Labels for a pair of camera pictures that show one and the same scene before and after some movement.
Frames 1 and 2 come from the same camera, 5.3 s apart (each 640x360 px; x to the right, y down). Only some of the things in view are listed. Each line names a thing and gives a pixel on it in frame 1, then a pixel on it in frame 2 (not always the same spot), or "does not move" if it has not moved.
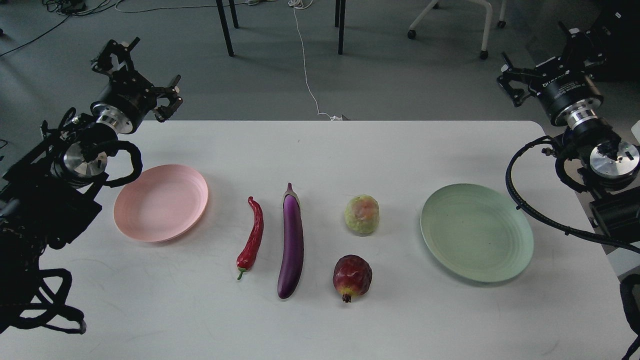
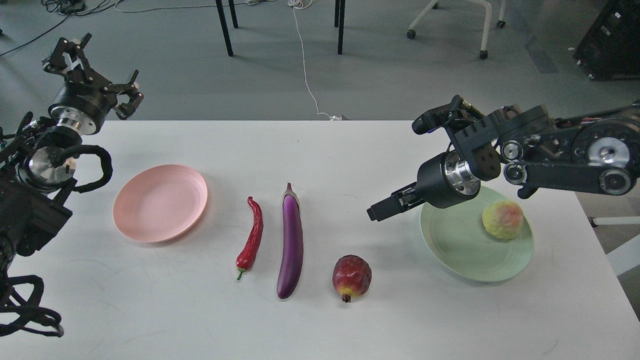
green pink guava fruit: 361,213 to 502,219
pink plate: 161,203 does not move
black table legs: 227,36 does not move
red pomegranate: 352,276 does not move
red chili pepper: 251,247 does not move
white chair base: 412,32 does not move
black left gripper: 124,101 to 85,100
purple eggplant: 291,270 does not move
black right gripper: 571,96 to 443,180
